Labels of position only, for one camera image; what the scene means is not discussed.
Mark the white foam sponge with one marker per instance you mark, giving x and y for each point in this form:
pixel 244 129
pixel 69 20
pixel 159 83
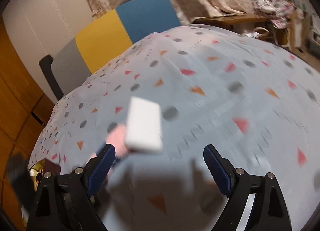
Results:
pixel 143 126

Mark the grey yellow blue chair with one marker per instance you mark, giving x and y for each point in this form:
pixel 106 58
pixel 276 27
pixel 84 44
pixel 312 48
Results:
pixel 109 36

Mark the wooden side table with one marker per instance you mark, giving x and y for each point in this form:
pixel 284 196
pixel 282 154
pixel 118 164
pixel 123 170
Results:
pixel 235 23

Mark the pink towel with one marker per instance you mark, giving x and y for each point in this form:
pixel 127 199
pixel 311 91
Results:
pixel 115 138

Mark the gold metal tin box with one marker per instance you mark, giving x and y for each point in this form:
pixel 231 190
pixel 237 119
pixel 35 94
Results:
pixel 43 166

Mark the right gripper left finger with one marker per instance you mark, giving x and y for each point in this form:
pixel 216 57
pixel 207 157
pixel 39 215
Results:
pixel 98 167

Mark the wooden panel wardrobe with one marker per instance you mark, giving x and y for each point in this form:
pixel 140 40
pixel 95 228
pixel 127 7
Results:
pixel 24 112

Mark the floral clothes pile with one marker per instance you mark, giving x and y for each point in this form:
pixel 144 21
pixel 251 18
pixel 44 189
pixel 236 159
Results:
pixel 278 11

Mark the patterned white tablecloth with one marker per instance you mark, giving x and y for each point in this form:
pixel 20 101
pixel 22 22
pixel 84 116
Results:
pixel 256 103

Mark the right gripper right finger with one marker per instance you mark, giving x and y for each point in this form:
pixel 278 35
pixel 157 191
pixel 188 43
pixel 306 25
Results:
pixel 221 170

